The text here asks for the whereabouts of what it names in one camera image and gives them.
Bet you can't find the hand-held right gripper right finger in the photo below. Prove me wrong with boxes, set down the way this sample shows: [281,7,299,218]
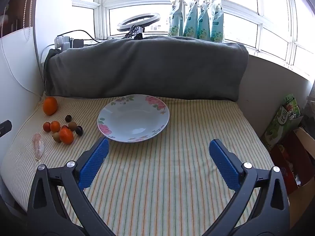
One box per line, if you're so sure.
[202,138,291,236]

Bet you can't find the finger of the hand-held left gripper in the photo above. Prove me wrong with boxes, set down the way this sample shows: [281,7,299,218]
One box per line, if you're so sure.
[0,120,12,137]

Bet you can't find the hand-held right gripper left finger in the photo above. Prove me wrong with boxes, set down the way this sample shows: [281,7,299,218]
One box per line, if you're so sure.
[27,137,116,236]

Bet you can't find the peeled pomelo segment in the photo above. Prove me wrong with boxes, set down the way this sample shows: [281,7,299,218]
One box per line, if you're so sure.
[32,133,45,161]

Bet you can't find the large orange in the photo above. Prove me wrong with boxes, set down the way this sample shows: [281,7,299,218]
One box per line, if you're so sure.
[43,97,58,116]

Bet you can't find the floral white plate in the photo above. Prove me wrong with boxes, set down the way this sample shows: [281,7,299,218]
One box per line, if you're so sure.
[97,94,170,143]

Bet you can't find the white board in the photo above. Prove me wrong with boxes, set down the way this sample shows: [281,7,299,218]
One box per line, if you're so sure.
[0,26,45,128]

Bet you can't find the striped cloth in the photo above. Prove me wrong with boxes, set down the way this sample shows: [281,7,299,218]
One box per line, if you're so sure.
[0,93,276,236]

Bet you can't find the green snack box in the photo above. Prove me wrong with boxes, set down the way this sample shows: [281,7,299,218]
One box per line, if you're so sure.
[261,94,302,151]

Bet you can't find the brown cardboard box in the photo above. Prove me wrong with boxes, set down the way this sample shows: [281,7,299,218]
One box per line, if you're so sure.
[287,126,315,195]

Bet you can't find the white power strip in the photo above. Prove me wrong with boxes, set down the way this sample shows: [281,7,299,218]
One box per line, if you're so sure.
[54,36,72,50]

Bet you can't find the grey blanket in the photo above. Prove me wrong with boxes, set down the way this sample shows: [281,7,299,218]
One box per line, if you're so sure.
[44,36,249,102]

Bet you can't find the white cable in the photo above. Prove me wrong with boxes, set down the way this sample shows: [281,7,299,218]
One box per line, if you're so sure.
[0,36,43,98]

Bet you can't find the white bead chain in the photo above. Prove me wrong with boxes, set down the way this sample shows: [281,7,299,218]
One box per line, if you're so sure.
[23,0,34,40]

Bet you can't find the black cable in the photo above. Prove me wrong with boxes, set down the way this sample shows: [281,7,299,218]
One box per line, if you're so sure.
[57,30,99,41]

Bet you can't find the black ring light mount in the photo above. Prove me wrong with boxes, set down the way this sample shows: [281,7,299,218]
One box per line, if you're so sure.
[124,25,145,40]

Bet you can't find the white ring light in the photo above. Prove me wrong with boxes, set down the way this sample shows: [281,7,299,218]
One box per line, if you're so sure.
[117,13,161,32]

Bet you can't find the white window frame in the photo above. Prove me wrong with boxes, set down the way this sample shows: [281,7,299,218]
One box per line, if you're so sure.
[71,0,315,77]

